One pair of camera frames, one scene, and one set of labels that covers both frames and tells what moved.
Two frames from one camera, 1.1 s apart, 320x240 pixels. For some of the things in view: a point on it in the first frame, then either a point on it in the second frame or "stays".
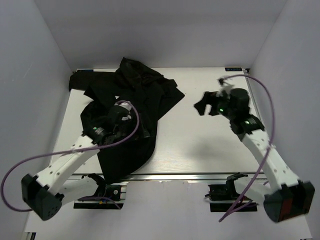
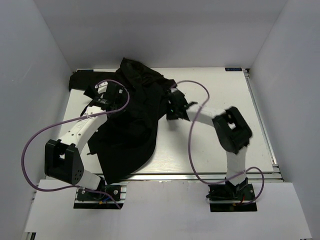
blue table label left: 85,70 stays
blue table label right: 233,69 stays
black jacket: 151,95 stays
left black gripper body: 127,124 to 122,102
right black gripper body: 223,109 to 172,113
